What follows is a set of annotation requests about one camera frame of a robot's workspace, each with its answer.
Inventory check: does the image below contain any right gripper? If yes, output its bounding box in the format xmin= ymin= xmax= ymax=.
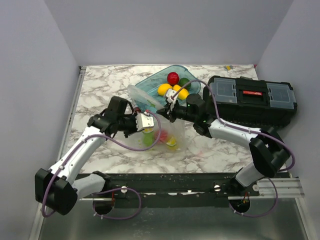
xmin=156 ymin=100 xmax=197 ymax=124

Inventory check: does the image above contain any teal plastic container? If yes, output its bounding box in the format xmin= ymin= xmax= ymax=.
xmin=127 ymin=65 xmax=197 ymax=113

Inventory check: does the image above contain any green fake leaf fruit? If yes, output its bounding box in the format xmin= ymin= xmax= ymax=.
xmin=142 ymin=133 xmax=155 ymax=147

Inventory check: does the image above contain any red fake apple front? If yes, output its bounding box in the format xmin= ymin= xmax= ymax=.
xmin=154 ymin=129 xmax=168 ymax=144

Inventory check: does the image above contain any red fake apple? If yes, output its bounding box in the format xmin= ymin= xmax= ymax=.
xmin=167 ymin=72 xmax=180 ymax=86
xmin=154 ymin=129 xmax=168 ymax=144

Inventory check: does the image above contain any clear plastic lemon-print bag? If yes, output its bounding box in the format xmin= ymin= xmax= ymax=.
xmin=126 ymin=84 xmax=187 ymax=153

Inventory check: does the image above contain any yellow-green fake starfruit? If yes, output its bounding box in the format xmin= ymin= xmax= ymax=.
xmin=166 ymin=136 xmax=177 ymax=150

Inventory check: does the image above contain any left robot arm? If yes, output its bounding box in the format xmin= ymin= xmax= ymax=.
xmin=34 ymin=96 xmax=142 ymax=218

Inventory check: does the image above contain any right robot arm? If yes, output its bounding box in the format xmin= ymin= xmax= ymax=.
xmin=157 ymin=93 xmax=294 ymax=196

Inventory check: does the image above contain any yellow fake lemon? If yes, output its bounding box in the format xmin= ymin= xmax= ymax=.
xmin=157 ymin=83 xmax=173 ymax=96

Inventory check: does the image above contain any yellow fake mango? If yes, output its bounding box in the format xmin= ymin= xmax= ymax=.
xmin=173 ymin=84 xmax=189 ymax=100

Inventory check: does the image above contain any red fake apple back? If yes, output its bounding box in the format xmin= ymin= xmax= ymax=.
xmin=167 ymin=72 xmax=180 ymax=86

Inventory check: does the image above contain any green fake lime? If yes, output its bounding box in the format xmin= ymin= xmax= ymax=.
xmin=178 ymin=77 xmax=192 ymax=91

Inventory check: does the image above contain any brown toy faucet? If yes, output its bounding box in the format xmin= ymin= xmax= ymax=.
xmin=134 ymin=106 xmax=141 ymax=112

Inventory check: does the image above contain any black toolbox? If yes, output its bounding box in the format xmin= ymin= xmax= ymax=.
xmin=202 ymin=75 xmax=298 ymax=129

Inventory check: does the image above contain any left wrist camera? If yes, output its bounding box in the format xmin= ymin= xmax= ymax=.
xmin=135 ymin=112 xmax=155 ymax=132

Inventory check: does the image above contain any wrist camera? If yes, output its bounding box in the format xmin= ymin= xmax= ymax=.
xmin=135 ymin=112 xmax=155 ymax=132
xmin=163 ymin=88 xmax=178 ymax=106

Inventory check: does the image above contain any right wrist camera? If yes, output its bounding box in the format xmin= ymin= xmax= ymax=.
xmin=163 ymin=88 xmax=178 ymax=106

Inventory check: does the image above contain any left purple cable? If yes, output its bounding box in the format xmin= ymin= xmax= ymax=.
xmin=40 ymin=112 xmax=162 ymax=221

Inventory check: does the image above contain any purple cable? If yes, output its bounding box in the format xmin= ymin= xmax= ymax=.
xmin=40 ymin=112 xmax=162 ymax=221
xmin=172 ymin=79 xmax=296 ymax=218

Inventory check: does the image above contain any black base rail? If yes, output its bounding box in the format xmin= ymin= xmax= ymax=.
xmin=84 ymin=173 xmax=259 ymax=210

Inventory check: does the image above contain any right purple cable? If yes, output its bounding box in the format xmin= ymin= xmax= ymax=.
xmin=172 ymin=79 xmax=296 ymax=218

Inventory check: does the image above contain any aluminium frame rail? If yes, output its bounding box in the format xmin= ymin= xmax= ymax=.
xmin=39 ymin=177 xmax=305 ymax=201

